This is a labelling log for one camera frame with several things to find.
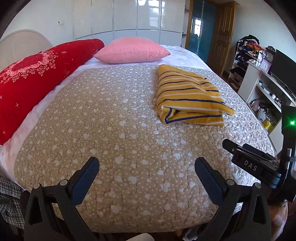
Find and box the yellow striped knit sweater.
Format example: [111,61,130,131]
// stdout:
[156,64,235,126]

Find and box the shoe rack with clothes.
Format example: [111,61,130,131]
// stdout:
[227,35,264,92]

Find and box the person's right hand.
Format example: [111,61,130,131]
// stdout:
[269,202,288,241]

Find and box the yellow jar on shelf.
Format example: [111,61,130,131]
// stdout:
[262,120,274,132]

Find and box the houndstooth checked fabric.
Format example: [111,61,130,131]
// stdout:
[0,177,25,229]

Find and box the white shelf unit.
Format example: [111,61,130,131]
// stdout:
[238,63,295,154]

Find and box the pink alarm clock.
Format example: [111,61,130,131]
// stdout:
[259,59,272,73]

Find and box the black television screen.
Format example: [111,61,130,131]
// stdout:
[269,50,296,94]

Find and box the beige spotted quilt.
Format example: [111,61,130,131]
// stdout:
[14,65,274,233]

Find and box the white pink bed sheet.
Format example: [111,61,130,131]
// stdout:
[1,45,211,183]

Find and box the brown wooden door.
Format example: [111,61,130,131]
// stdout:
[184,1,237,76]

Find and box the red embroidered pillow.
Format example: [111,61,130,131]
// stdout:
[0,39,104,145]

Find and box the white glossy wardrobe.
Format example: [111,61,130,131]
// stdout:
[73,0,186,46]

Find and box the pink ribbed cushion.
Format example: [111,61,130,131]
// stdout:
[94,37,170,64]

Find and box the beige padded headboard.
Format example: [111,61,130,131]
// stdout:
[0,30,53,71]

